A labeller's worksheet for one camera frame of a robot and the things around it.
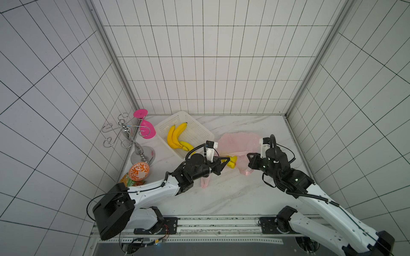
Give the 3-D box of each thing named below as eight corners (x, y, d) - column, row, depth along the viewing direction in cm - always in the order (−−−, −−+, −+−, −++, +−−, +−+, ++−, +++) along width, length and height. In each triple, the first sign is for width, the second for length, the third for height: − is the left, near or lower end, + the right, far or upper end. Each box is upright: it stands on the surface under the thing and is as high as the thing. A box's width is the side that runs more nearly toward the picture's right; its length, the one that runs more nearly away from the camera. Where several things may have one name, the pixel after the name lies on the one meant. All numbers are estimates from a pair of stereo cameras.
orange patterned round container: (129, 181, 89) (126, 178, 85) (134, 165, 95) (131, 161, 92) (147, 181, 89) (145, 178, 85) (151, 165, 95) (149, 161, 92)
